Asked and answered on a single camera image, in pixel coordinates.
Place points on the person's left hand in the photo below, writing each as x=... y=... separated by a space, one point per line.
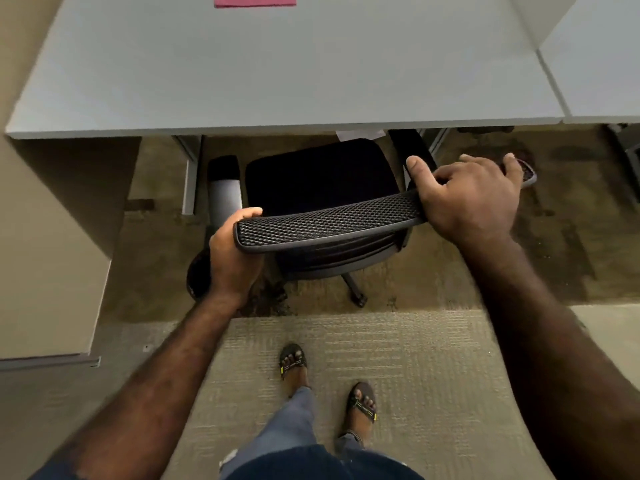
x=230 y=267

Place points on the beige partition panel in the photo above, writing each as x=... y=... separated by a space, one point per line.
x=55 y=234

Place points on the person's right leg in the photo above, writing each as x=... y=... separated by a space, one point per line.
x=352 y=437

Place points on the dark blue shirt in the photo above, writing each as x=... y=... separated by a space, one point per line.
x=320 y=467

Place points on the person's left forearm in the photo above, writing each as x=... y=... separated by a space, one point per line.
x=150 y=394

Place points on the black mesh office chair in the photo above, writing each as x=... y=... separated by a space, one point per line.
x=320 y=179

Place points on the person's left leg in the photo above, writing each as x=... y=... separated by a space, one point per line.
x=295 y=424

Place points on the white paper label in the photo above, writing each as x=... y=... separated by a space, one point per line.
x=360 y=135

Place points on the person's right hand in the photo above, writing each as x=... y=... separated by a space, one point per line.
x=472 y=204

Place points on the person's leg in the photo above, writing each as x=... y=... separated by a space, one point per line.
x=352 y=437
x=295 y=424

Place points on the person's right forearm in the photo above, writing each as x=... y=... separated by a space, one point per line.
x=555 y=354

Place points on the person's right little finger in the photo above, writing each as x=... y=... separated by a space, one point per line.
x=513 y=167

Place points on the person's left thumb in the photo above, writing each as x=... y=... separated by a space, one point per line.
x=246 y=215

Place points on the grey metal desk leg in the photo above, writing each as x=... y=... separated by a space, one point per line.
x=191 y=174
x=629 y=149
x=436 y=139

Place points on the person's right thumb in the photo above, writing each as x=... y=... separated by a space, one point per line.
x=418 y=172

